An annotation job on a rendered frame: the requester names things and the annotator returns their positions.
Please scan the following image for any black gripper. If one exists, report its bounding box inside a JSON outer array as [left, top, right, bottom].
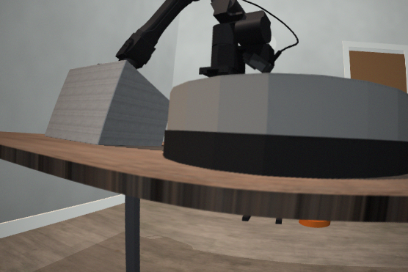
[[199, 44, 241, 77]]

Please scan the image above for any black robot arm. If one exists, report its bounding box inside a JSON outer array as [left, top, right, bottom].
[[116, 0, 274, 74]]

